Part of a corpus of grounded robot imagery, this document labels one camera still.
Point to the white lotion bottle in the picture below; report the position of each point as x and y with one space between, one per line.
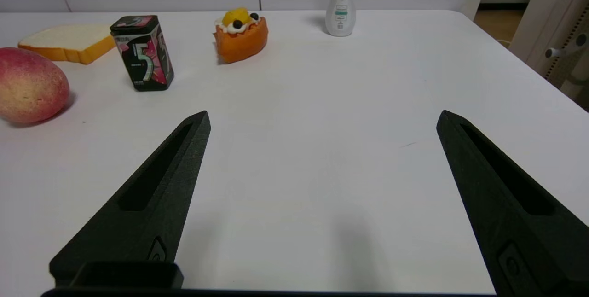
341 4

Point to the white side table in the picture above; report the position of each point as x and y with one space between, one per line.
559 34

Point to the white bread slice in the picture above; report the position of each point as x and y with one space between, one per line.
69 41

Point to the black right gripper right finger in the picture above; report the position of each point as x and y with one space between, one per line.
511 205

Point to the black gum box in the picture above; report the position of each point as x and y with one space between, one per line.
142 53

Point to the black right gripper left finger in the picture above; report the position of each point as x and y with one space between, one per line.
152 205

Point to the peach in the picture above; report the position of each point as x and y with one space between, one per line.
30 86

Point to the orange fruit cake slice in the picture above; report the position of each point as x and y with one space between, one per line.
241 37

